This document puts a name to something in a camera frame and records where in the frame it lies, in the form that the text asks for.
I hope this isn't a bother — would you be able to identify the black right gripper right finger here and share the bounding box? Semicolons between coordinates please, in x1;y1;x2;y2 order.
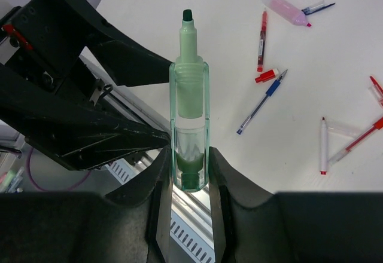
209;148;382;262

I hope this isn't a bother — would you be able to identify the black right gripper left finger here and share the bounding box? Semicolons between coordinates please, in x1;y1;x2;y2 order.
1;147;172;262

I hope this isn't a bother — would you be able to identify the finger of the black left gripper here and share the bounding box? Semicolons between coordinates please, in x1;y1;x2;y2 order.
62;0;171;87
1;66;170;170

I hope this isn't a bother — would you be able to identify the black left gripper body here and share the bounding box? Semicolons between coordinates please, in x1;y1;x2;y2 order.
1;0;90;99

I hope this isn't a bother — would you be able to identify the red marker pen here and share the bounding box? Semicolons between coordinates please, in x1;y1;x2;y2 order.
257;10;268;72

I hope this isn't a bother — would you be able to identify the blue ballpoint pen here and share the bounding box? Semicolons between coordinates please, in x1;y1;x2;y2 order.
236;69;288;135

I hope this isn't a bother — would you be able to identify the red marker cap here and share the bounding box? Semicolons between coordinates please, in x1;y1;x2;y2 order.
254;69;279;83

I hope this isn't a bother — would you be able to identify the pink highlighter pen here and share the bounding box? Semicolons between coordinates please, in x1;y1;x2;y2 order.
262;0;312;27

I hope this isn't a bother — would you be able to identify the blue pen cap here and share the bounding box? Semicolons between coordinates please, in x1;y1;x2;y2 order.
302;1;336;16

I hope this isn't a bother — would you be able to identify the green highlighter pen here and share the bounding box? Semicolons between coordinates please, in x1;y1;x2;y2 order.
175;9;204;119

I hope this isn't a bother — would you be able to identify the red gel pen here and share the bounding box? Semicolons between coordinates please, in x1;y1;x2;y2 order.
329;118;382;166

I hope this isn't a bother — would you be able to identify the red pen cap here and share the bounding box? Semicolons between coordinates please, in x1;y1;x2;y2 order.
369;75;383;107

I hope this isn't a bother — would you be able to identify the white red marker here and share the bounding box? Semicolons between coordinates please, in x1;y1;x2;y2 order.
320;117;328;175

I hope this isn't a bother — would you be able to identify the clear marker cap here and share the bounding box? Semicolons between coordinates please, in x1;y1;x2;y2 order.
327;121;362;138

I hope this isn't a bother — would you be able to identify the white slotted cable duct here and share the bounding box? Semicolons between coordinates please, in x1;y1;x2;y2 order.
105;155;215;262

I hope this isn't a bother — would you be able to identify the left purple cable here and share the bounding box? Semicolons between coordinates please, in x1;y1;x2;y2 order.
26;146;90;192

